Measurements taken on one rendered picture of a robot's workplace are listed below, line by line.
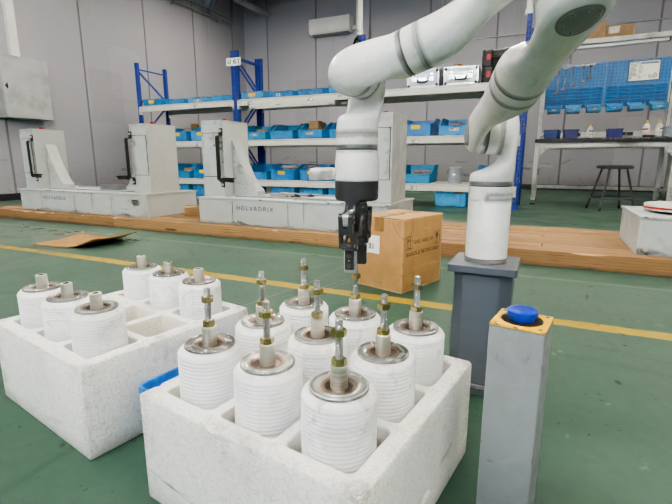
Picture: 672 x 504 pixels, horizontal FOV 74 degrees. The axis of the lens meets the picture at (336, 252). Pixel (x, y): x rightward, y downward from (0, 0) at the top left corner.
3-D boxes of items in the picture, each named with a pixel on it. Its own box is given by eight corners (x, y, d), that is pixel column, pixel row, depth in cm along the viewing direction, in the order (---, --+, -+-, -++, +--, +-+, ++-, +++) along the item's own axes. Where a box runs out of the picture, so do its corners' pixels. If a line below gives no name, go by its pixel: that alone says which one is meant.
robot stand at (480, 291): (452, 362, 118) (458, 251, 112) (510, 373, 112) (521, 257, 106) (440, 387, 105) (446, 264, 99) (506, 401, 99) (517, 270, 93)
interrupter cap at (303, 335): (349, 341, 70) (349, 337, 70) (305, 350, 66) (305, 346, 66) (328, 325, 76) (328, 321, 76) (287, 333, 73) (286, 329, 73)
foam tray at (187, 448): (299, 391, 103) (298, 318, 99) (466, 451, 82) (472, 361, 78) (148, 496, 71) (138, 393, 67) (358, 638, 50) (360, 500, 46)
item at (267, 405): (317, 477, 65) (316, 363, 61) (263, 513, 59) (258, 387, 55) (278, 447, 72) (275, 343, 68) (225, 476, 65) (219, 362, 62)
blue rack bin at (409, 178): (408, 181, 570) (409, 164, 565) (438, 181, 555) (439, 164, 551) (398, 183, 525) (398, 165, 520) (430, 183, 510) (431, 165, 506)
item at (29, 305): (65, 351, 108) (56, 279, 104) (85, 361, 103) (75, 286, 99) (20, 365, 100) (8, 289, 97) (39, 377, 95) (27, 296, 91)
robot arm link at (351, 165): (324, 179, 82) (324, 144, 81) (383, 179, 79) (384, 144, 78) (306, 181, 74) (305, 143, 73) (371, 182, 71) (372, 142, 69)
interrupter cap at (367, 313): (338, 307, 85) (338, 304, 85) (377, 310, 84) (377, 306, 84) (330, 321, 78) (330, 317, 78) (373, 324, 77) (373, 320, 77)
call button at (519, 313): (509, 315, 63) (510, 302, 63) (540, 321, 61) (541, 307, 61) (502, 324, 60) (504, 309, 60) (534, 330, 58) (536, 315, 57)
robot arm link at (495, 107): (491, 50, 76) (549, 49, 75) (461, 122, 102) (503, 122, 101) (492, 101, 74) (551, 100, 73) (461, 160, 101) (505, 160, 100)
